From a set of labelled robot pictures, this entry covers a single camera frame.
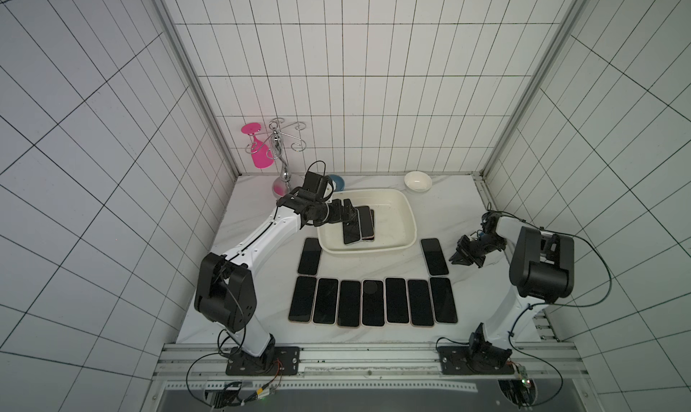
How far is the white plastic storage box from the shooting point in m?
0.94

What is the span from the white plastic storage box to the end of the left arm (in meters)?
0.19

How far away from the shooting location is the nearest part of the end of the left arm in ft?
2.43
